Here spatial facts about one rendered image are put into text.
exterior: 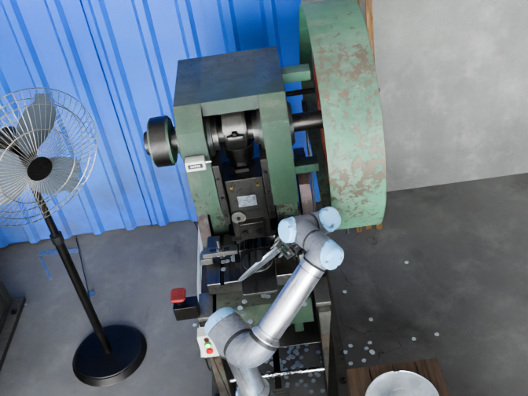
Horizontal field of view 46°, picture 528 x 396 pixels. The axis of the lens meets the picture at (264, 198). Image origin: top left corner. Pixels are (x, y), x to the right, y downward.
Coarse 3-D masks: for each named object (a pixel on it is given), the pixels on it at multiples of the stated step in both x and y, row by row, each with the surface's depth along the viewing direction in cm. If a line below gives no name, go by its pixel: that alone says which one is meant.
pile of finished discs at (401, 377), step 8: (384, 376) 253; (392, 376) 253; (400, 376) 253; (408, 376) 252; (416, 376) 252; (376, 384) 251; (384, 384) 251; (392, 384) 250; (400, 384) 250; (408, 384) 249; (416, 384) 249; (424, 384) 248; (432, 384) 247; (368, 392) 249; (376, 392) 248; (384, 392) 248; (392, 392) 247; (400, 392) 246; (408, 392) 246; (416, 392) 246; (424, 392) 246; (432, 392) 245
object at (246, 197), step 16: (256, 160) 243; (224, 176) 238; (240, 176) 236; (256, 176) 235; (240, 192) 239; (256, 192) 239; (240, 208) 243; (256, 208) 244; (240, 224) 245; (256, 224) 245
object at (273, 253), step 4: (276, 248) 219; (268, 252) 219; (272, 252) 220; (276, 252) 239; (264, 256) 219; (268, 256) 223; (272, 256) 239; (264, 260) 226; (268, 260) 241; (256, 264) 219; (260, 264) 237; (264, 264) 245; (252, 268) 220; (256, 268) 234; (248, 272) 222; (252, 272) 236; (244, 276) 225; (248, 276) 240; (240, 280) 232
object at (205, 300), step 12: (204, 216) 286; (204, 228) 288; (204, 240) 291; (204, 276) 276; (204, 288) 270; (204, 300) 261; (204, 312) 256; (204, 324) 254; (216, 360) 266; (216, 372) 272; (228, 372) 282; (216, 384) 301; (228, 384) 277
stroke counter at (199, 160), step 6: (192, 156) 221; (198, 156) 221; (204, 156) 221; (186, 162) 219; (192, 162) 218; (198, 162) 218; (204, 162) 219; (210, 162) 221; (186, 168) 220; (192, 168) 220; (198, 168) 220; (204, 168) 220
